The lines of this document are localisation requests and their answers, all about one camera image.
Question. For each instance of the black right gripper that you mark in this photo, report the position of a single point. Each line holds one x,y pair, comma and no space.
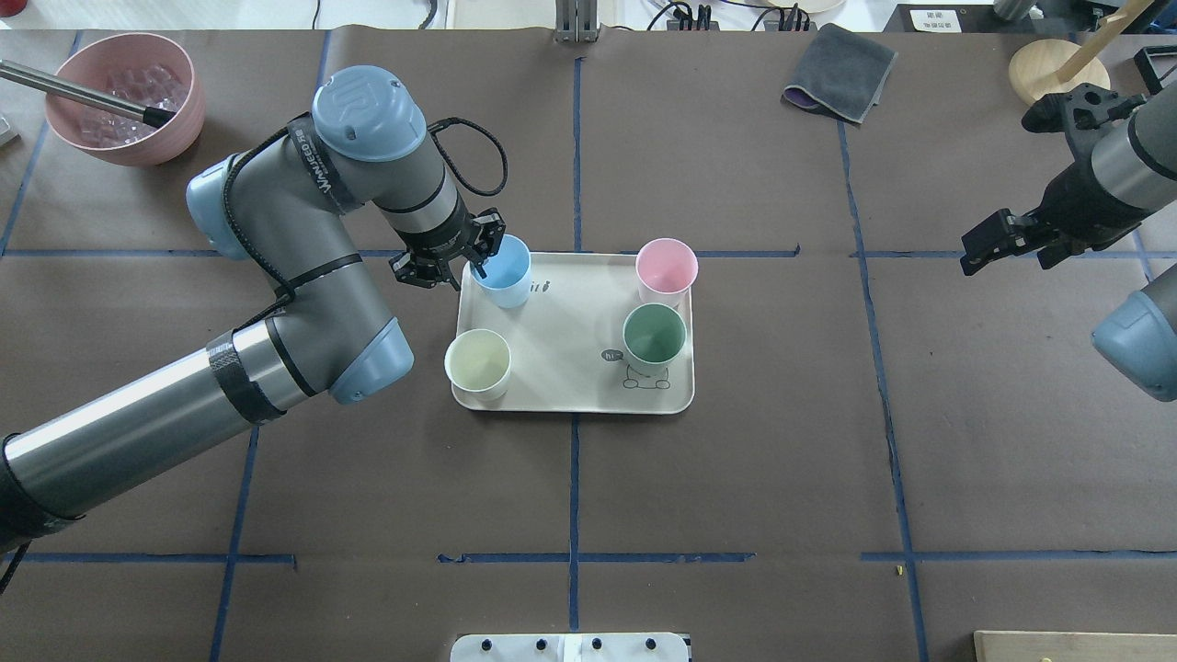
1069,212

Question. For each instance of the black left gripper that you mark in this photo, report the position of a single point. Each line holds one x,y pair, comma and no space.
439,240

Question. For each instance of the blue plastic cup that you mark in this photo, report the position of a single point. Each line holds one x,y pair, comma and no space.
506,277

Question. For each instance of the cream plastic cup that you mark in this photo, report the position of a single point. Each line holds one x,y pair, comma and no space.
478,364

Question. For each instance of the pink plastic cup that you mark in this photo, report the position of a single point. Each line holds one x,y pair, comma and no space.
666,269

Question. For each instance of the green plastic cup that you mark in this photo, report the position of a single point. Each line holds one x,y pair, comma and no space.
653,335

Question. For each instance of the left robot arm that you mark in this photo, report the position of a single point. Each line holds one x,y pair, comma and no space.
327,329

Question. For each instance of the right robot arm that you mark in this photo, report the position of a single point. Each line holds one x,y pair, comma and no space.
1123,171

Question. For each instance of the cream rabbit tray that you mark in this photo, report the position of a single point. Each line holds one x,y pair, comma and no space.
566,341

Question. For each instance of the wooden mug tree stand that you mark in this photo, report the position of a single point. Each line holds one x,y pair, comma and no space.
1057,66

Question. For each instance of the grey folded cloth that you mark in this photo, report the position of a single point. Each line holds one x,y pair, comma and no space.
840,75

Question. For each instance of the pink bowl with ice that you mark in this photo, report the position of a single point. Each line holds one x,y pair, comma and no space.
141,67

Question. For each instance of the metal scoop handle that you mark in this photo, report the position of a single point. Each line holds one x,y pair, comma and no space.
93,98

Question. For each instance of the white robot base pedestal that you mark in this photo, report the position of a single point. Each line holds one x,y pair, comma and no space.
639,646

